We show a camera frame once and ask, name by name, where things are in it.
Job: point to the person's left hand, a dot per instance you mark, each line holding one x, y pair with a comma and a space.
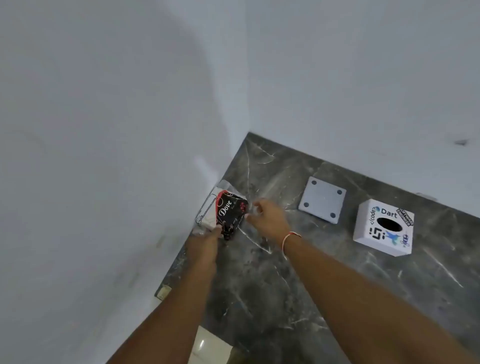
202, 249

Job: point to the person's right hand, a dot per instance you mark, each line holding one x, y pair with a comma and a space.
270, 223

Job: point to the Dove tissue plastic packet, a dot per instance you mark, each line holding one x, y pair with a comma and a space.
228, 213

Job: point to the white stickered tissue box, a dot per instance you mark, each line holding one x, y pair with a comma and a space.
382, 234

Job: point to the person's right forearm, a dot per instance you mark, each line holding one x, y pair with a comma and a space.
360, 303

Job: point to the person's left forearm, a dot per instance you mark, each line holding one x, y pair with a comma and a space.
176, 311

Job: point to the yellowish tape patch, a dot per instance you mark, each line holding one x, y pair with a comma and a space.
163, 292

